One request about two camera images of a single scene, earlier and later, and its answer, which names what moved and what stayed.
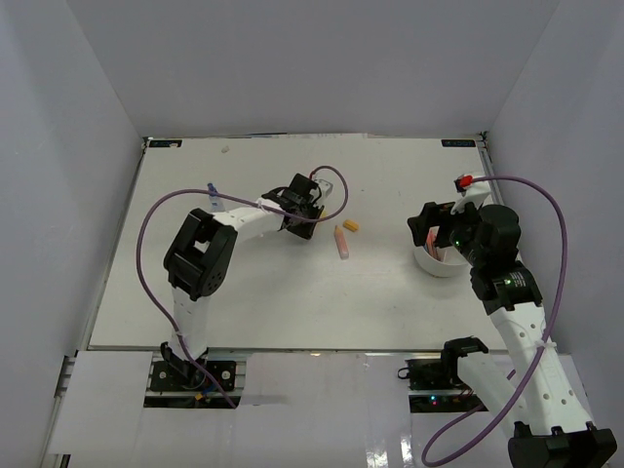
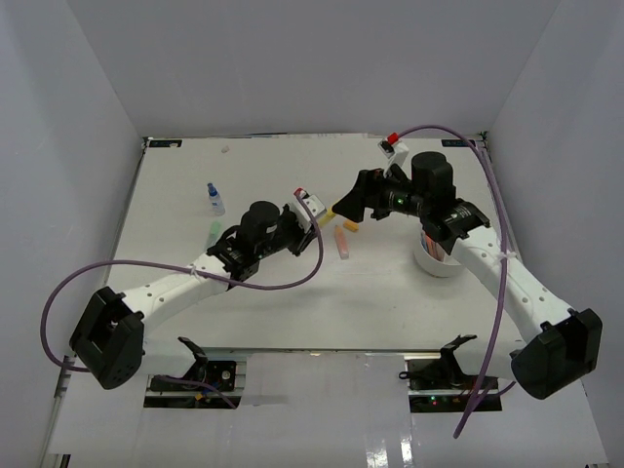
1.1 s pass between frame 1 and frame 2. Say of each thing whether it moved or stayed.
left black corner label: stayed
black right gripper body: moved
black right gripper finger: moved
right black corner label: stayed
